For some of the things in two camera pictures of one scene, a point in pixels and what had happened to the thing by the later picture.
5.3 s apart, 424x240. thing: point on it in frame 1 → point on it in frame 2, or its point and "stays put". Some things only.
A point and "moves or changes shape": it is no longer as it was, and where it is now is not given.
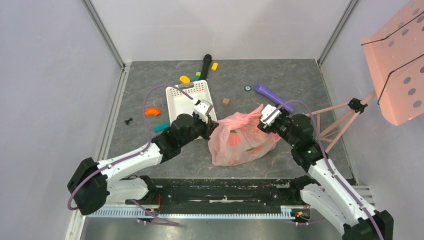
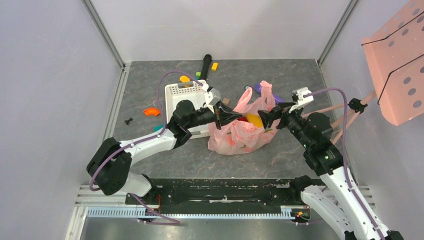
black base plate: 222,193 stays put
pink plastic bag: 237,138 moves or changes shape
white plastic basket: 179,103 stays put
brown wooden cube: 225,102 stays put
